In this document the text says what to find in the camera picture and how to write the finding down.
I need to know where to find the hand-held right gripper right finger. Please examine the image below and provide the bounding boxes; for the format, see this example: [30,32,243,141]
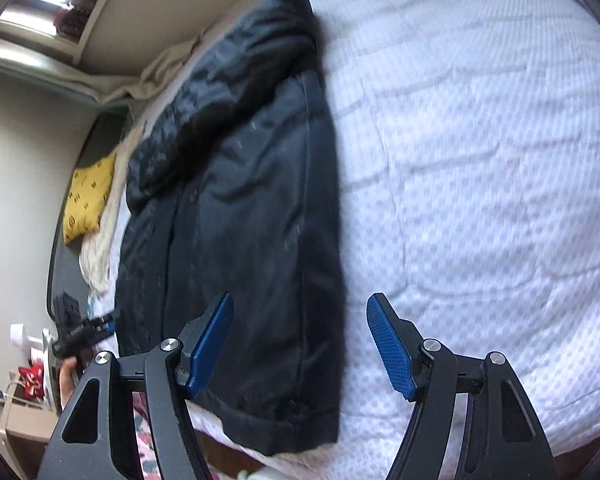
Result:
[366,292,556,480]

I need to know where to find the pink floral bed sheet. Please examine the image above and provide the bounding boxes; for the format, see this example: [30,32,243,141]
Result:
[130,392,156,480]

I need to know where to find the beige and green curtain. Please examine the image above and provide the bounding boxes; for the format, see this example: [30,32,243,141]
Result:
[0,30,206,111]

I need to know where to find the person's left hand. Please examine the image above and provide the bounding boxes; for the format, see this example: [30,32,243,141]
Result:
[60,357,83,408]

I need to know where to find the yellow patterned pillow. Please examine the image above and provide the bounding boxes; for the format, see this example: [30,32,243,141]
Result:
[62,154,117,246]

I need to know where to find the dark printed jacket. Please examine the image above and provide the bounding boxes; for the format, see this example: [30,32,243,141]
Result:
[114,0,351,458]

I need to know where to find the red object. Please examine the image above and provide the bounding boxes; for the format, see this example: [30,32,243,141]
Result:
[19,365,46,401]

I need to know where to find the cream blanket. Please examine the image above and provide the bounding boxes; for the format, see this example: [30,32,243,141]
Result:
[79,125,146,296]

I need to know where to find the dark headboard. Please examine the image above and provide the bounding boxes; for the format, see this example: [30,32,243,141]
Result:
[46,110,131,341]

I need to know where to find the white quilted mattress cover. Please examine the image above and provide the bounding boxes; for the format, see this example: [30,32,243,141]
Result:
[85,0,600,480]

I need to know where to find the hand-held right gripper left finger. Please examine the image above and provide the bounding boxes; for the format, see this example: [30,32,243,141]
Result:
[37,291,236,480]

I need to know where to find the white container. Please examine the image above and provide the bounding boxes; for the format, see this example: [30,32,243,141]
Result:
[10,324,46,361]

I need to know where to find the beige nightstand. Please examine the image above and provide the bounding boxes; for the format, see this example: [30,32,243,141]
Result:
[0,370,61,456]

